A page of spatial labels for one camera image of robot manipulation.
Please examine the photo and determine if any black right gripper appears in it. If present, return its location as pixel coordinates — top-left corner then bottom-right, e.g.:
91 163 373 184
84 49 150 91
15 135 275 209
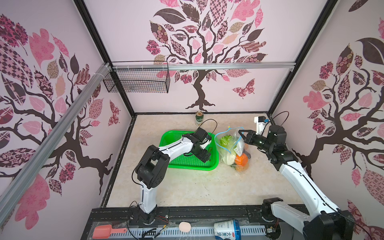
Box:
238 128 273 153

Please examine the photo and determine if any green cabbage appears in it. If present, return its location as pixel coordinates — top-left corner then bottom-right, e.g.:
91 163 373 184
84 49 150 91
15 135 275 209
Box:
218 135 239 166

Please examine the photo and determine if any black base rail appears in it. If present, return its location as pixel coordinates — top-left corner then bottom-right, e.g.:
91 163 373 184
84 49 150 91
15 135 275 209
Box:
81 205 304 240

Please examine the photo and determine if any black wire basket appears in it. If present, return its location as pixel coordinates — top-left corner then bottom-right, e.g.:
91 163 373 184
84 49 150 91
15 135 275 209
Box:
103 60 171 94

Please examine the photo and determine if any clear zip top bag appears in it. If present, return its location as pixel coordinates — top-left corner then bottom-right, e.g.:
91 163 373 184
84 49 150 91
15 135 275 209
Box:
214 127 251 173

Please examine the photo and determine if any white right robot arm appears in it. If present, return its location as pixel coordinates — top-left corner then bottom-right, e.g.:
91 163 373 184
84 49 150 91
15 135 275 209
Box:
239 125 355 240

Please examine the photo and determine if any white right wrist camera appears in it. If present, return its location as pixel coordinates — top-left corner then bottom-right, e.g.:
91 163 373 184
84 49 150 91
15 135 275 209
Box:
254 116 269 136

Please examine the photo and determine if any white blue cup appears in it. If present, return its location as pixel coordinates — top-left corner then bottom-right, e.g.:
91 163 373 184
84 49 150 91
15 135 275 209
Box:
214 219 242 240

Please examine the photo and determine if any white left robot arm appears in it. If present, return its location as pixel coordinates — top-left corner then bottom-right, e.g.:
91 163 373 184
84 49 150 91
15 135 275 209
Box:
134 128 212 225

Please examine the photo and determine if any beige egg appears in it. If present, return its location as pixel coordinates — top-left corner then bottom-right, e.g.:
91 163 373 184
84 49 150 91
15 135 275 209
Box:
179 222 192 233

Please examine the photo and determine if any green plastic basket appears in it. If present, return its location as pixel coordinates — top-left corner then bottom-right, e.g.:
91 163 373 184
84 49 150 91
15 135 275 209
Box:
159 131 219 171

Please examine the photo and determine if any pink plastic scoop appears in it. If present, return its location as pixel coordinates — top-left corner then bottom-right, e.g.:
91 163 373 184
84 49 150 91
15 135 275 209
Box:
92 225 128 240

